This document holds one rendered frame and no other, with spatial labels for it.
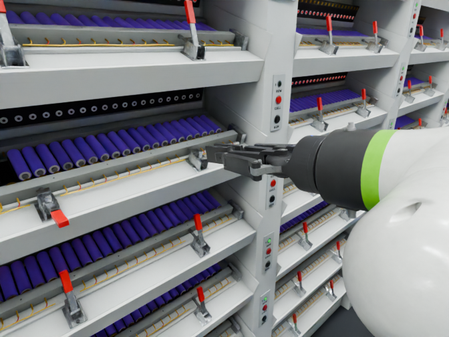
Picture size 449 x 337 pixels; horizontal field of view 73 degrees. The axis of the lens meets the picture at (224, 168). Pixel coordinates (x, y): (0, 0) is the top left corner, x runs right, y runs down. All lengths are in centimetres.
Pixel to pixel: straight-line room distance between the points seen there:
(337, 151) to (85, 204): 37
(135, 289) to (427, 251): 53
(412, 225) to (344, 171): 15
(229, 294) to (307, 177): 57
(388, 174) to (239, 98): 46
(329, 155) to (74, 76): 33
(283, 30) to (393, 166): 44
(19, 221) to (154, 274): 27
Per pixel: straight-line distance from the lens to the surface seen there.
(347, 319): 170
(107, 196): 52
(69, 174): 53
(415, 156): 32
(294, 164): 39
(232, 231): 76
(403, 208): 22
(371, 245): 21
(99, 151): 58
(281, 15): 69
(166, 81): 51
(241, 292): 90
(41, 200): 49
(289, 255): 103
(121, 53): 52
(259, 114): 67
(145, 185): 54
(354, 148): 34
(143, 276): 65
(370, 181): 33
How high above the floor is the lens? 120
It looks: 22 degrees down
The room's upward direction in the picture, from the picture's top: straight up
